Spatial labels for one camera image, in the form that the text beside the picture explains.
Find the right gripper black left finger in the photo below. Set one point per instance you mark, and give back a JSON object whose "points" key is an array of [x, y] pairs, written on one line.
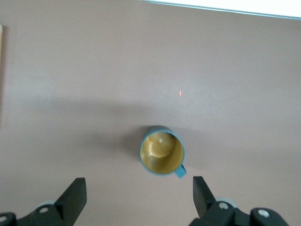
{"points": [[70, 204]]}

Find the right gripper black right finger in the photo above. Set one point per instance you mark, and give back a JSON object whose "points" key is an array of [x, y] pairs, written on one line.
{"points": [[204, 204]]}

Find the teal mug with yellow inside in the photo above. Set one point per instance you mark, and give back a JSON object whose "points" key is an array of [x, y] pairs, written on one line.
{"points": [[162, 160]]}

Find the brown table mat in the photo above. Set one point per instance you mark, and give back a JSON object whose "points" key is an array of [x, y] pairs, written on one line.
{"points": [[70, 70]]}

